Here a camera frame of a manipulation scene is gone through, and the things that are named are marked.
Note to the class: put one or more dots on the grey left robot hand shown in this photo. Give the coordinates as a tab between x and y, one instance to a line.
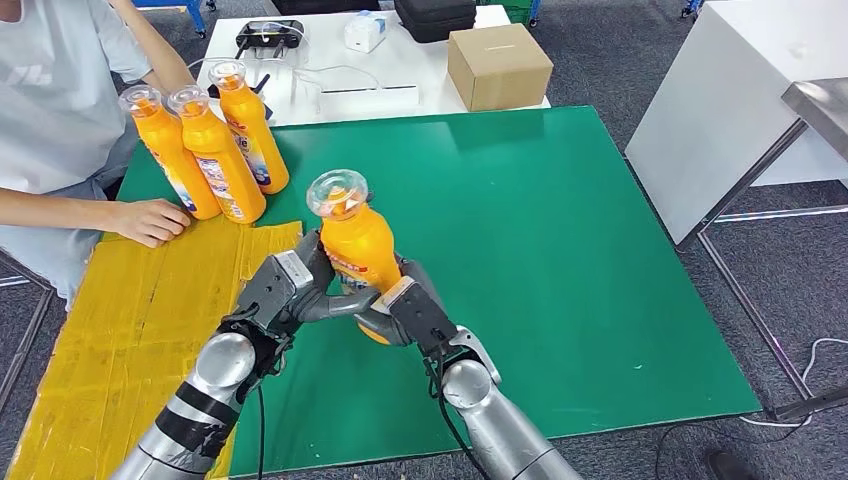
318	298

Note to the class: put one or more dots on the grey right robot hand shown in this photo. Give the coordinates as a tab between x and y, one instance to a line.
384	331

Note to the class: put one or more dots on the person's right hand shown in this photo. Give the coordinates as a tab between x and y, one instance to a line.
149	222

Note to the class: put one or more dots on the orange bottle clear cap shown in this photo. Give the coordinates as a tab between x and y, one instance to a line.
252	132
358	245
222	166
169	159

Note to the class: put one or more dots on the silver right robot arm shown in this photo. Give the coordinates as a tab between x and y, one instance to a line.
497	424

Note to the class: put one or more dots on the person's left forearm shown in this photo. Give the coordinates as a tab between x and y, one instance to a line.
149	43

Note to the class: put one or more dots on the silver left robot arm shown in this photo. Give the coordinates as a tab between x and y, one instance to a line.
212	391

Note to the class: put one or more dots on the person's right forearm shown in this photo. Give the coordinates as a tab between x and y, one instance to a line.
60	210

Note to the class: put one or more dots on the yellow taped cardboard sheet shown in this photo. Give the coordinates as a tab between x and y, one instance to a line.
99	351

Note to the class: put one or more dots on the person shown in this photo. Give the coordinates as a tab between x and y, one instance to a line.
60	86

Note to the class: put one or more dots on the dark blue tablet case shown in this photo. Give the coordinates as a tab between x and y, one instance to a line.
264	82

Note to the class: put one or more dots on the long white box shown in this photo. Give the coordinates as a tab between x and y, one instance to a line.
368	100

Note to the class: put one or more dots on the white table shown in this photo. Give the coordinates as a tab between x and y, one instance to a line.
411	66

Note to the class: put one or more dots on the small white box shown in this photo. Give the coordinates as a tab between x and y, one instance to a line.
365	32

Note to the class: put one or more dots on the black carry case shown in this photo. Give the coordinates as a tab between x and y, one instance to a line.
434	20
324	5

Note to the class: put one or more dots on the brown cardboard box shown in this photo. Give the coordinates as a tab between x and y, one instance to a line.
499	67

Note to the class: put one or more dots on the green crate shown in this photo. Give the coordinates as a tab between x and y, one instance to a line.
513	6

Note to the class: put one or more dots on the black floor object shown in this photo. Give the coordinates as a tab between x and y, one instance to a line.
729	467

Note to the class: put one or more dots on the white cabinet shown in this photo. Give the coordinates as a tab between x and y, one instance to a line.
729	99

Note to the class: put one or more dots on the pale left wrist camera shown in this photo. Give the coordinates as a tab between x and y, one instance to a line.
272	291

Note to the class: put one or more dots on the metal chair frame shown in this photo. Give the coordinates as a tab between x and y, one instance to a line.
26	344

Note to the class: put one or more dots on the blue metal frame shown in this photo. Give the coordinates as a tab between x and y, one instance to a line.
195	12

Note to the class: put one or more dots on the blue caster frame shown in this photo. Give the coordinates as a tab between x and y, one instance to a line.
692	6

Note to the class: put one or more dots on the metal table black frame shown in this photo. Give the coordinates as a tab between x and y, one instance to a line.
821	106

